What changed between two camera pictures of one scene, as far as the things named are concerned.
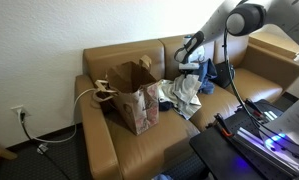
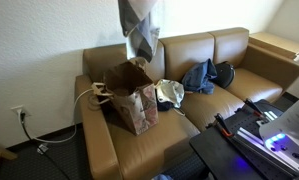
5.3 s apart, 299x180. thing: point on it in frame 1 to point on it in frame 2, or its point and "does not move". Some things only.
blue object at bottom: x=162 y=177 does not move
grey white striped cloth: x=185 y=88 to x=137 y=26
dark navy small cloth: x=165 y=105 does not move
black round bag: x=225 y=74 does not move
